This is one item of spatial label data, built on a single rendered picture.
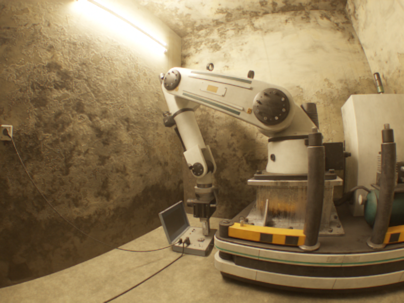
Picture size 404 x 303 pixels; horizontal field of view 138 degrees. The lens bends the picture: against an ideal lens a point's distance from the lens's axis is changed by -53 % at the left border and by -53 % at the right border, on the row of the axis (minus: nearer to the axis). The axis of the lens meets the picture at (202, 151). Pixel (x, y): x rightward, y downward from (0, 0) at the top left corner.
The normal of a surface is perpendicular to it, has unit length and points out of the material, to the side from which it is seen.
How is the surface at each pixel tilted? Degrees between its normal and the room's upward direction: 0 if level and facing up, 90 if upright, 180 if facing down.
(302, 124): 74
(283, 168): 69
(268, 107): 90
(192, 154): 90
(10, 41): 90
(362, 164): 90
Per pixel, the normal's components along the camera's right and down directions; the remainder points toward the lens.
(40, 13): 0.89, -0.04
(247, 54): -0.45, 0.00
